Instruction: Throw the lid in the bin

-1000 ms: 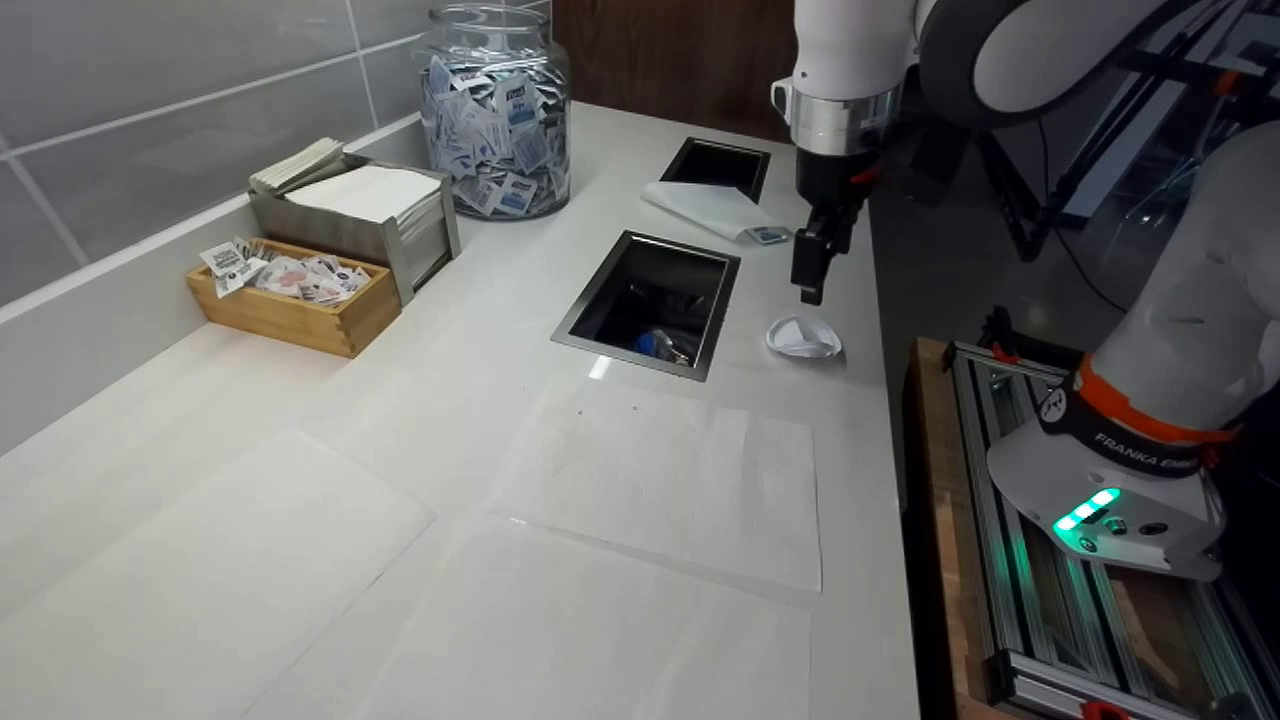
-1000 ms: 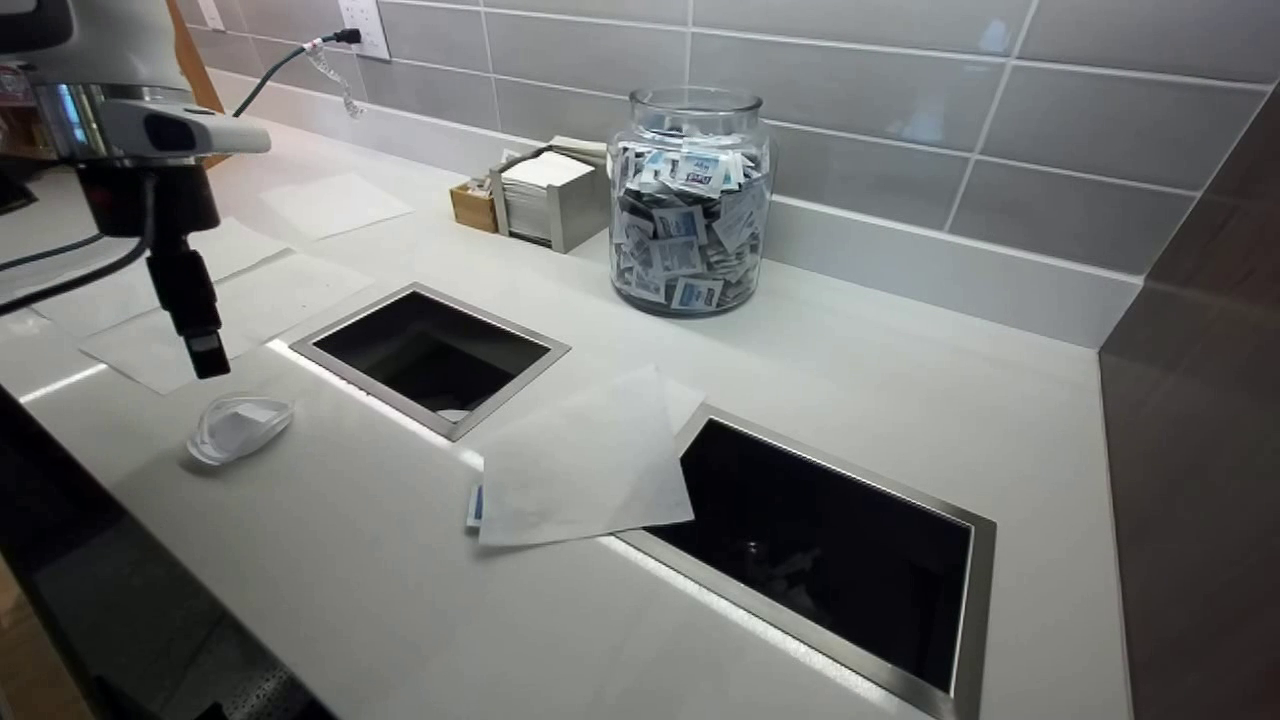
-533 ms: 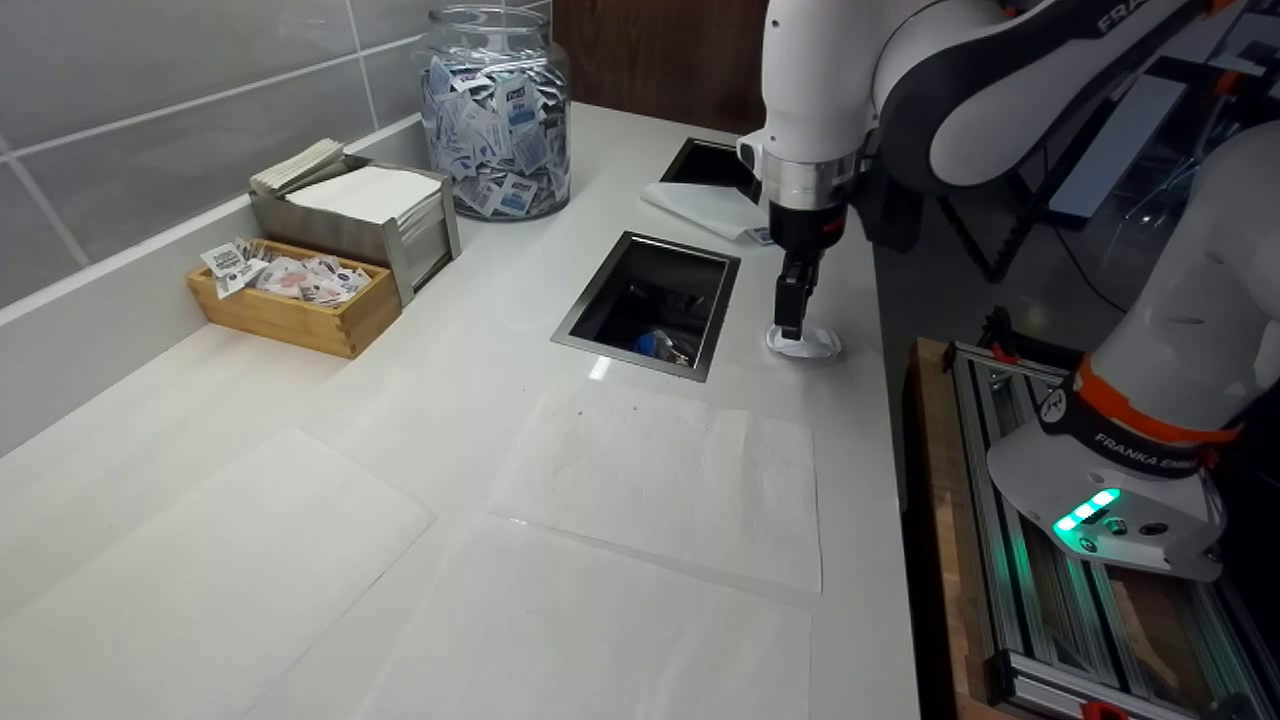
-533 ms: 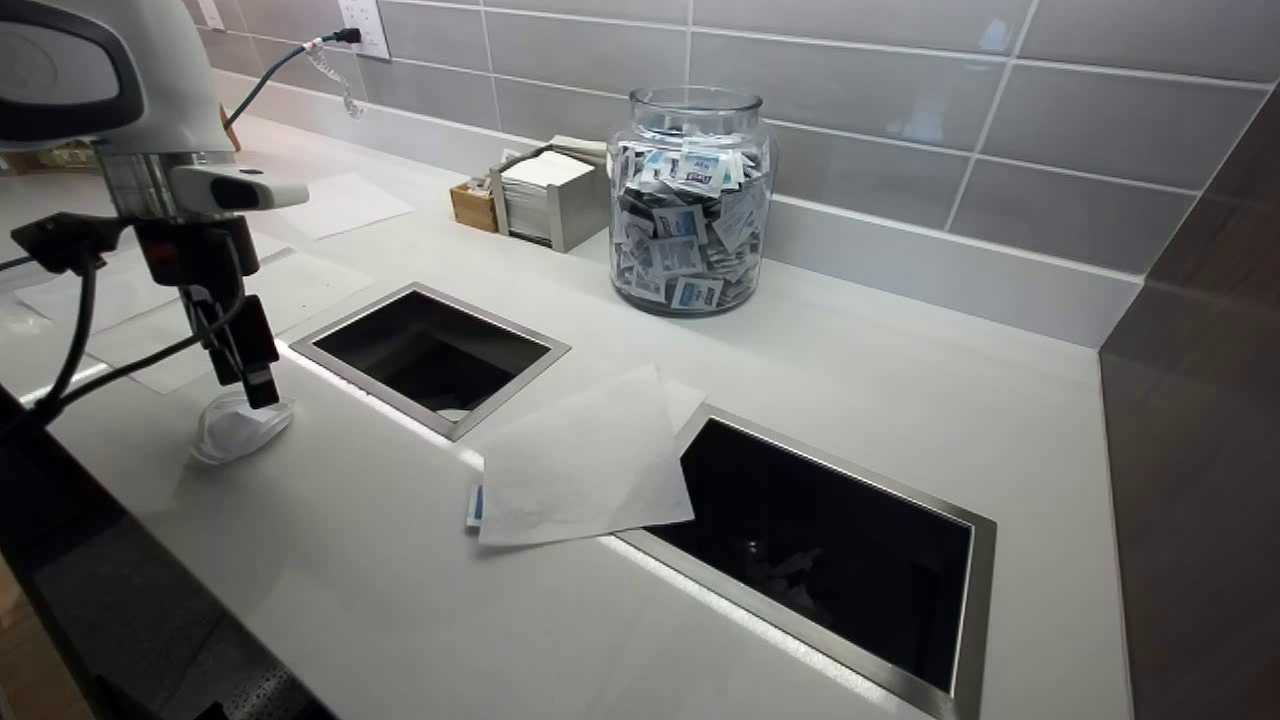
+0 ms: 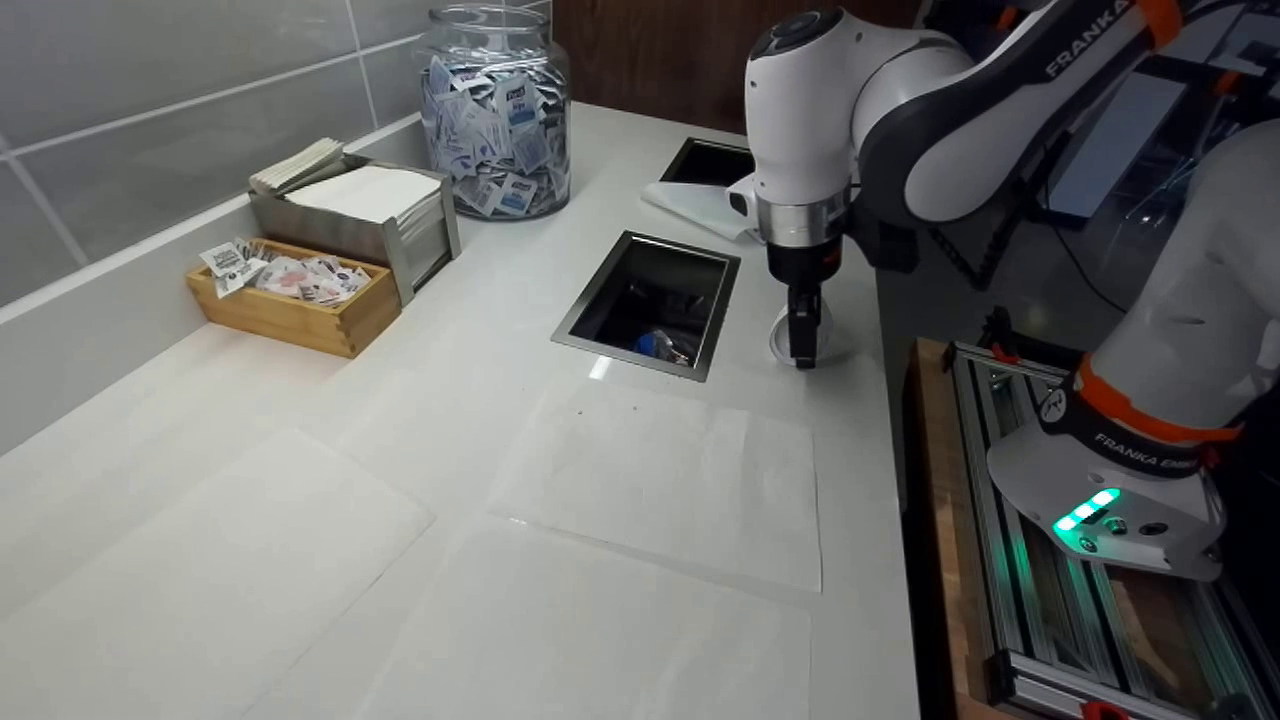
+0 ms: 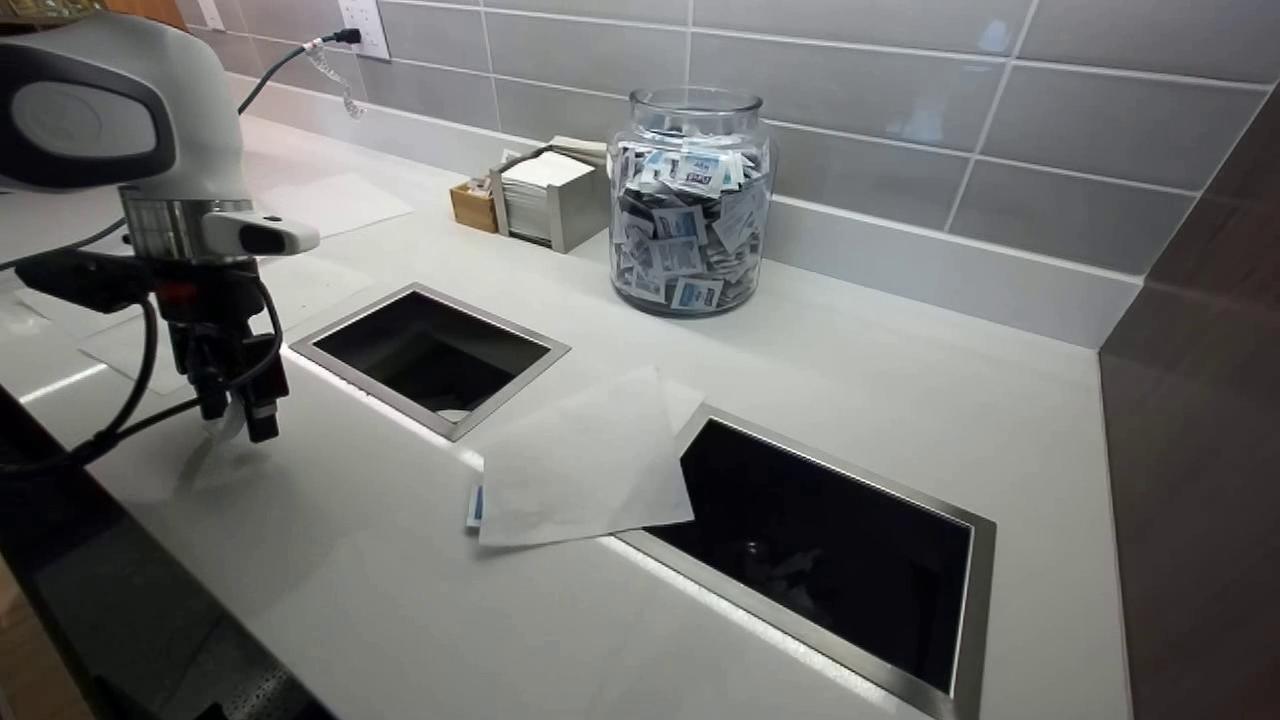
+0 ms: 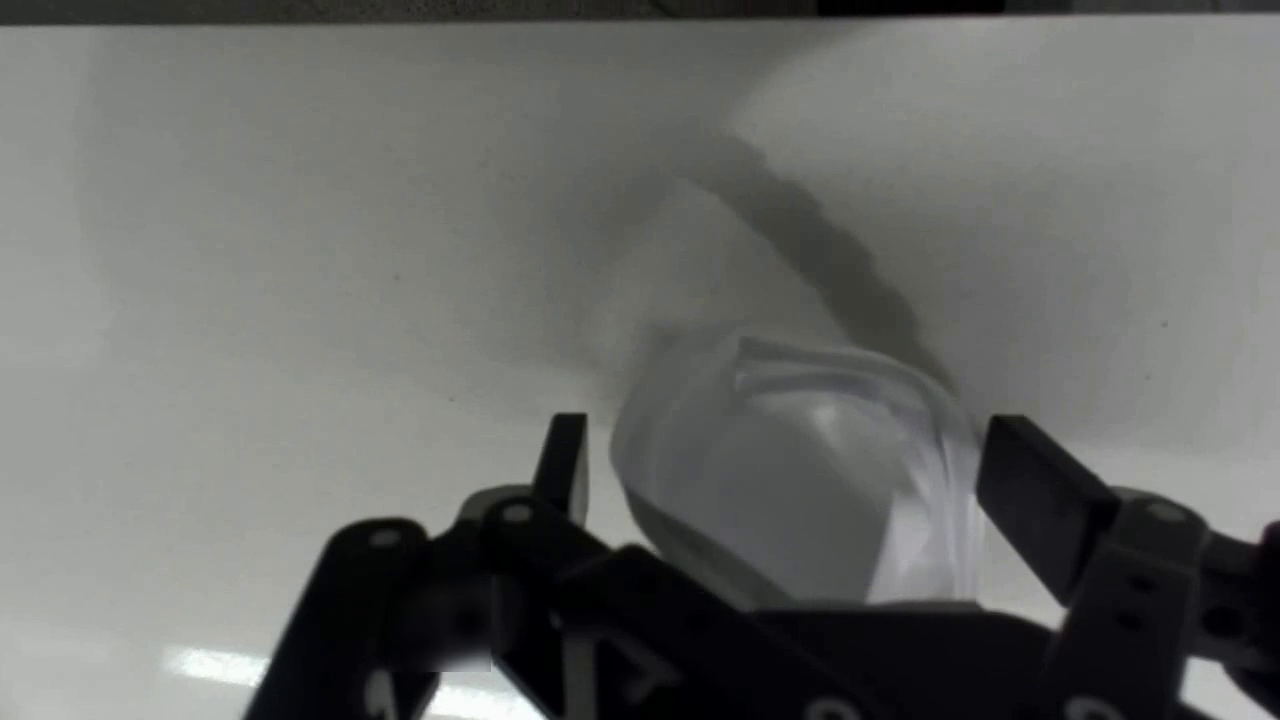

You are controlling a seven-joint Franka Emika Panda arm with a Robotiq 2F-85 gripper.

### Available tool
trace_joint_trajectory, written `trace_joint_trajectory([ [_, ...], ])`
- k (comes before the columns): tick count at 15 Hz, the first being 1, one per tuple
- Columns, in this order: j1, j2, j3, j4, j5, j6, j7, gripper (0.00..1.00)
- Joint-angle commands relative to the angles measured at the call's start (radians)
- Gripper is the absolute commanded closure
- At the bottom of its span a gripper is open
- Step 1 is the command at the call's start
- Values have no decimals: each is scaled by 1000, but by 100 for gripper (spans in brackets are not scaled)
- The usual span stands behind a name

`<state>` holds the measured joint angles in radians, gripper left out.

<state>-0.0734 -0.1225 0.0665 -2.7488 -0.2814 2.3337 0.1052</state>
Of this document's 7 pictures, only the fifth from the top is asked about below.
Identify aluminium profile frame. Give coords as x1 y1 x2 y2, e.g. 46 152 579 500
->
947 338 1280 720

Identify wooden platform board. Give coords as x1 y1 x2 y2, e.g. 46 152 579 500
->
917 338 1024 720

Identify steel-rimmed countertop bin opening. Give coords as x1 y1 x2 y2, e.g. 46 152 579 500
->
551 229 744 389

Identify glass jar of packets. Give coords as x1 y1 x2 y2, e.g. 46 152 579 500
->
418 0 577 223

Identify white tray with black opening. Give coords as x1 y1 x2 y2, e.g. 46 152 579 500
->
641 131 769 245

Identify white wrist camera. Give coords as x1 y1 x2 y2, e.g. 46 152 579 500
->
725 172 769 229

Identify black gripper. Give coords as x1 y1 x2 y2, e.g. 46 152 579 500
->
764 241 848 373

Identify wooden box of packets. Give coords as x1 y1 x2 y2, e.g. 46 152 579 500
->
185 236 404 366

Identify tablet screen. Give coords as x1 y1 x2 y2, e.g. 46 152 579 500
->
1036 55 1211 223

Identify clear rectangular counter sheet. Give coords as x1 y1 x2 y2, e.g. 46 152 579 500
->
0 425 435 720

